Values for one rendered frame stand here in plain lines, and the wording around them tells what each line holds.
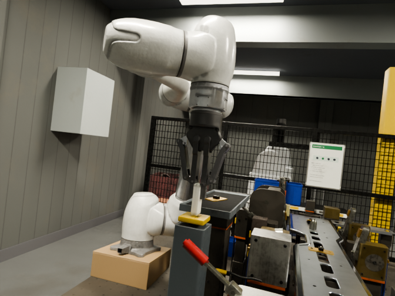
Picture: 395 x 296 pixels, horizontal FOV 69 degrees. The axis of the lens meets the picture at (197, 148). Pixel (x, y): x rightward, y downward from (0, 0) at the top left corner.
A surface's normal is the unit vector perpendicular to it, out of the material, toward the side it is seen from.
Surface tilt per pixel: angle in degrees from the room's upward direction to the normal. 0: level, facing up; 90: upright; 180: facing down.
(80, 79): 90
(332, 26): 90
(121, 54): 130
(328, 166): 90
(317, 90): 90
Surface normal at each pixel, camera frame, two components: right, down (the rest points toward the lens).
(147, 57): 0.11, 0.60
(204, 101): -0.30, -0.04
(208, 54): 0.18, 0.05
